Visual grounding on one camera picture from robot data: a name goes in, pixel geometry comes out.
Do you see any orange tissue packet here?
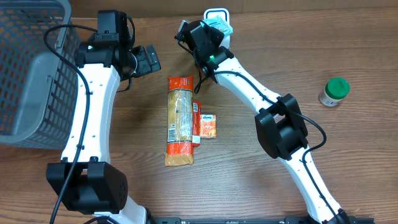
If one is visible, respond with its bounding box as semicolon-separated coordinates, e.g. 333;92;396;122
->
200;114;217;138

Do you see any green lidded jar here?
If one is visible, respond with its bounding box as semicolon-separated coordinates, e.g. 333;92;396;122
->
318;77;350;107

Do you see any red snack package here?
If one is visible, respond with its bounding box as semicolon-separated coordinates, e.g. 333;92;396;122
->
165;76;193;166

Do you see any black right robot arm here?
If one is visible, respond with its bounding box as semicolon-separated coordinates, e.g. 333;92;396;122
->
175;20;350;223

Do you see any thin red snack stick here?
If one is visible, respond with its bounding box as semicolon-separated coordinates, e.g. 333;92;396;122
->
192;100;201;147

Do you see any teal snack pouch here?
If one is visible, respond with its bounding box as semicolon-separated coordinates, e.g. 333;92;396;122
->
203;16;233;36

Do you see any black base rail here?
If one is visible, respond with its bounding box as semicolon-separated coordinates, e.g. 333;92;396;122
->
149;215;376;224

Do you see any grey plastic mesh basket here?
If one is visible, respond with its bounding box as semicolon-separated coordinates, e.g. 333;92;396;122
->
1;0;80;149

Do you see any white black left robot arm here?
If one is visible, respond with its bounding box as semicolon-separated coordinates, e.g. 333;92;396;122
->
46;10;161;224

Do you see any white barcode scanner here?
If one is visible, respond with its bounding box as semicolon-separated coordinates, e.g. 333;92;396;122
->
203;7;231;49

